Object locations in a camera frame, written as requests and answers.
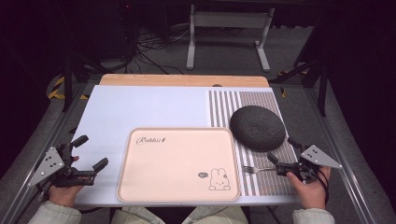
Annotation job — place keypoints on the person's left hand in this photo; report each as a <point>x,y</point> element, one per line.
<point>63,195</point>

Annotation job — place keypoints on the black tripod stand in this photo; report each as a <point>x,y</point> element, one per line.
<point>67,84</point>
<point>322,84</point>

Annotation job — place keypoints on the aluminium frame rail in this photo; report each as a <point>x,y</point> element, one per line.
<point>339,149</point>
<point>34,155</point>

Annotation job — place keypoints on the person's legs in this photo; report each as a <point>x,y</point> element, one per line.
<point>140,216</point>

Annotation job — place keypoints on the white table cover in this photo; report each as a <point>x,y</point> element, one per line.
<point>140,105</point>

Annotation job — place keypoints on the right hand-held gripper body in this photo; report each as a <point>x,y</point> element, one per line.
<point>319,157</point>

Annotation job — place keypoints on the pink tray with rabbit print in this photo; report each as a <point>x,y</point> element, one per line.
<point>177,168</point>

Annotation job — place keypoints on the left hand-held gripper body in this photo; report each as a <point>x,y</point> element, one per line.
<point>67,177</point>

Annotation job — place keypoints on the white metal stand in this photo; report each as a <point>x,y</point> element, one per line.
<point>229,20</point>

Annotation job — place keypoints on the yellow black hazard tape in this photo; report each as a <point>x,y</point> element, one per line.
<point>56,90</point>

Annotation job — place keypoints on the dark round textured plate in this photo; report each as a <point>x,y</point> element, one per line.
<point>257,128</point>

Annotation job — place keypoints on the silver fork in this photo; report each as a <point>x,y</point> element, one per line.
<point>253,169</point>

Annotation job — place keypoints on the striped placemat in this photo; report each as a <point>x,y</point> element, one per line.
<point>224,105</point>

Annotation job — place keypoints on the person's right hand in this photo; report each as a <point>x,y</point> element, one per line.
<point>309,193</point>

